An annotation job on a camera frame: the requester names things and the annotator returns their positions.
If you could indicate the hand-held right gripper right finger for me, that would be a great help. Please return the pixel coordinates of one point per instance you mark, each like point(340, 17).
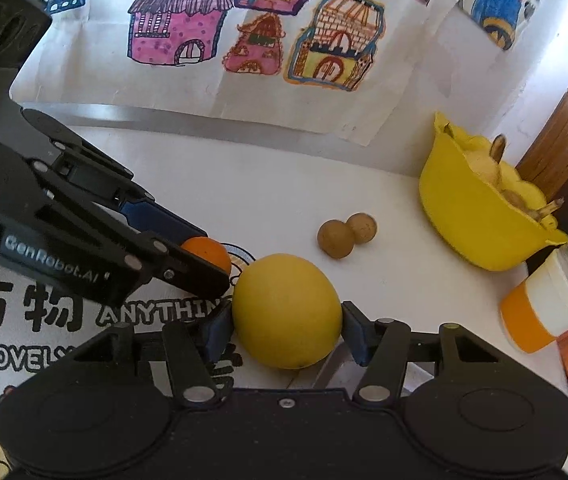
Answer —
point(356, 332)

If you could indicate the yellow round fruit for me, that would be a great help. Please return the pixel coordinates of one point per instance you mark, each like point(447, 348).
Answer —
point(286, 310)

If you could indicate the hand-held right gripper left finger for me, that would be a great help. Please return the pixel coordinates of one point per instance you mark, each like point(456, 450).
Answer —
point(216, 332)

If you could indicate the yellow colander bowl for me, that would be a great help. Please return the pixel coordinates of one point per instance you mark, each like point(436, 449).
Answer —
point(464, 210)

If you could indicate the white and orange cup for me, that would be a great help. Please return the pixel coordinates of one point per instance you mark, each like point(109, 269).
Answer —
point(539, 310)

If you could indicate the wall drawing with teddy bear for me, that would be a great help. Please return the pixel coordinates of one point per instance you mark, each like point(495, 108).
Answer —
point(499, 0)

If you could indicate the brown longan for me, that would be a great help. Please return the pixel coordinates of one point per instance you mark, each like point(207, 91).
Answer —
point(364, 227)
point(335, 240)

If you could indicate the pale yellow fruit with stem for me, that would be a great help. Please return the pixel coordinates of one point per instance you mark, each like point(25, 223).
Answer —
point(514, 185)

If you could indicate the small orange tomato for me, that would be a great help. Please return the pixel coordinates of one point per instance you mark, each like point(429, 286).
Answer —
point(211, 252)

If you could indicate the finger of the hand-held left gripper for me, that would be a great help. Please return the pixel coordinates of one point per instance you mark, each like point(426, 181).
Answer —
point(188, 270)
point(163, 217)

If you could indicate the wall drawing of houses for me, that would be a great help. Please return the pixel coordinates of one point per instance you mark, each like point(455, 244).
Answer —
point(113, 90)

